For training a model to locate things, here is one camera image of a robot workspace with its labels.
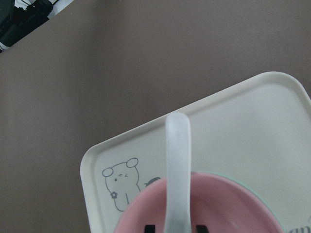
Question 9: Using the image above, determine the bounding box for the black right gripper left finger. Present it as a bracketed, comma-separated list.
[144, 225, 155, 233]

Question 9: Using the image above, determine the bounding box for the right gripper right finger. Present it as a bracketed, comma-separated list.
[196, 225, 209, 233]

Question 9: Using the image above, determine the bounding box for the white ceramic spoon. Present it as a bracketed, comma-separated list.
[164, 112, 191, 233]

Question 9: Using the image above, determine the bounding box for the small pink bowl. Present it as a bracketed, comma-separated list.
[114, 172, 284, 233]

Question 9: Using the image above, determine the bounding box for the cream rabbit tray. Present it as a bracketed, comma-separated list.
[80, 72, 311, 233]

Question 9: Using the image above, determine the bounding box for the dark equipment beyond table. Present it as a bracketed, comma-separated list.
[0, 0, 72, 52]

